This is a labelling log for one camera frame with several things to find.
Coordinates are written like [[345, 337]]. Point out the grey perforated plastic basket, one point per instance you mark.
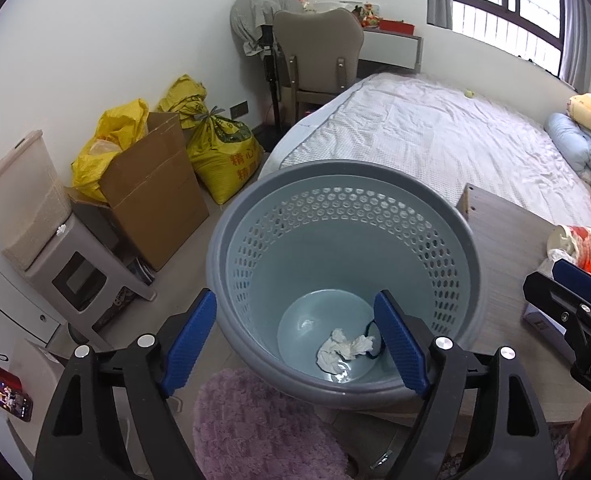
[[255, 240]]

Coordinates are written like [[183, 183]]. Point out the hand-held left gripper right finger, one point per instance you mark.
[[398, 345]]

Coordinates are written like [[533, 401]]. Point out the yellow plastic bag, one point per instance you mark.
[[120, 125]]

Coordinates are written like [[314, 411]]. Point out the beige plastic storage box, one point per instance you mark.
[[25, 195]]

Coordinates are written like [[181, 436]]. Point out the purple fluffy rug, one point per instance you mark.
[[255, 430]]

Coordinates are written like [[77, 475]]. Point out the bed with white sheet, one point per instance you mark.
[[425, 135]]

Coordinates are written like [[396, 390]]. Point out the yellow woven sack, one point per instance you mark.
[[183, 95]]

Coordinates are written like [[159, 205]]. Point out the crumpled white tissue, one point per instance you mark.
[[335, 347]]

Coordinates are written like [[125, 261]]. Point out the beige padded chair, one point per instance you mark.
[[315, 45]]

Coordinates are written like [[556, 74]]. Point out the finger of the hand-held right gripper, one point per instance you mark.
[[550, 292], [575, 275]]

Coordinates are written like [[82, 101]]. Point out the white and green carton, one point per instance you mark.
[[540, 322]]

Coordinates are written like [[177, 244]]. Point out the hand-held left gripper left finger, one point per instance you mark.
[[190, 345]]

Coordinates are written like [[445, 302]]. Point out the phone with red case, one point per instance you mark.
[[0, 390]]

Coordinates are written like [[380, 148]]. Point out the yellow sack with red print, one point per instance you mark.
[[220, 160]]

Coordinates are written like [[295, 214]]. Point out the person's right forearm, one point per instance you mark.
[[588, 445]]

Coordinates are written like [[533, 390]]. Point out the red flat box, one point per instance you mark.
[[396, 25]]

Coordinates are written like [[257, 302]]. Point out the grey plastic stool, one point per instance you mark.
[[78, 235]]

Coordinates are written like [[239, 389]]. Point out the light blue pillow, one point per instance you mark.
[[570, 142]]

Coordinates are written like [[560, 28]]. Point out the colourful figurine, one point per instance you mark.
[[368, 15]]

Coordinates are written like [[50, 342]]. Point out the white bedside cabinet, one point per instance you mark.
[[40, 365]]

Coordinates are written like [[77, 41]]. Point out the brown cardboard box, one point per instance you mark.
[[150, 195]]

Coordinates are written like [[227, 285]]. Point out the white container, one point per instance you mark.
[[330, 6]]

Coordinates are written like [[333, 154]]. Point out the dark wall outlet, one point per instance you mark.
[[239, 110]]

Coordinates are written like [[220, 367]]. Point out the grey cloth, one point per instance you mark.
[[255, 10]]

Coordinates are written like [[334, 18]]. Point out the white grey desk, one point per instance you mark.
[[390, 47]]

